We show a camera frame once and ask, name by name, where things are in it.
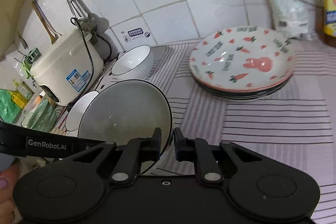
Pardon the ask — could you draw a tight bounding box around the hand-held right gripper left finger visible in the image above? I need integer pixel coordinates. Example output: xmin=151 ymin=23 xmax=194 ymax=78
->
xmin=64 ymin=127 xmax=162 ymax=186

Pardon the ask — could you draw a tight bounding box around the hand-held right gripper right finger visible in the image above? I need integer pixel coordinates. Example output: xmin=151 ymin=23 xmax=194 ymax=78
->
xmin=173 ymin=127 xmax=266 ymax=186

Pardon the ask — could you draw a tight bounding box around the white bowl with dark rim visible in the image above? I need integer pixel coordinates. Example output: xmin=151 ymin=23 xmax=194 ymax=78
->
xmin=110 ymin=45 xmax=155 ymax=81
xmin=65 ymin=90 xmax=100 ymax=133
xmin=77 ymin=79 xmax=173 ymax=175

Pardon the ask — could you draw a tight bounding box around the white bunny carrot print plate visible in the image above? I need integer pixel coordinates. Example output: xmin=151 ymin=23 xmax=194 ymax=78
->
xmin=189 ymin=26 xmax=296 ymax=91

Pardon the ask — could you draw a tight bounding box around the person's left hand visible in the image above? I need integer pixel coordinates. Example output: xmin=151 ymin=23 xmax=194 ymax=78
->
xmin=0 ymin=161 xmax=23 ymax=224

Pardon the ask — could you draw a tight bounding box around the green plastic basket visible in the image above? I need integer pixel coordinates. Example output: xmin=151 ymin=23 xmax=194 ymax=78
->
xmin=25 ymin=98 xmax=57 ymax=133

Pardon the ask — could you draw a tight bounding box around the green plastic bag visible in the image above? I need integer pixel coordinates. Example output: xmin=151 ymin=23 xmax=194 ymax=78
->
xmin=0 ymin=89 xmax=24 ymax=124

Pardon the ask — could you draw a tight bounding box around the striped tablecloth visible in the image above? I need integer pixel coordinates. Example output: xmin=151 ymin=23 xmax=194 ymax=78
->
xmin=50 ymin=38 xmax=336 ymax=224

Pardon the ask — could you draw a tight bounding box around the green plastic holder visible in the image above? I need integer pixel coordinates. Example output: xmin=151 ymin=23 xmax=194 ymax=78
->
xmin=22 ymin=47 xmax=41 ymax=78

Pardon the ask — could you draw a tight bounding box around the cream rice cooker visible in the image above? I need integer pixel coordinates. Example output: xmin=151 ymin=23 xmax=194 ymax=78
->
xmin=30 ymin=27 xmax=105 ymax=106

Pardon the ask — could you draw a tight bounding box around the wooden spatula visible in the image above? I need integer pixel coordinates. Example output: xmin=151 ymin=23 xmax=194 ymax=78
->
xmin=31 ymin=1 xmax=62 ymax=44

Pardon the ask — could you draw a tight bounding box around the metal ladle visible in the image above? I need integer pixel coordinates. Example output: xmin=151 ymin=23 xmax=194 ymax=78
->
xmin=59 ymin=0 xmax=98 ymax=30

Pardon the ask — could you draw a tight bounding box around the white plastic salt bag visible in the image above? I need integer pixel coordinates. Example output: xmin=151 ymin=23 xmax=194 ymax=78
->
xmin=264 ymin=0 xmax=316 ymax=41

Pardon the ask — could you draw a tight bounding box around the yellow label oil bottle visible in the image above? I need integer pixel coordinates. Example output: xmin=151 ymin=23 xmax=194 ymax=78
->
xmin=316 ymin=0 xmax=336 ymax=47

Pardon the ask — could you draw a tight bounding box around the black rice cooker cord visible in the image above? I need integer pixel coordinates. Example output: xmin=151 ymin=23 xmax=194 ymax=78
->
xmin=70 ymin=17 xmax=112 ymax=112

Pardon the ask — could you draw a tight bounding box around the white wall sticker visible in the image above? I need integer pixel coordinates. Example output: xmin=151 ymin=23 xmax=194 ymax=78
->
xmin=120 ymin=27 xmax=152 ymax=42

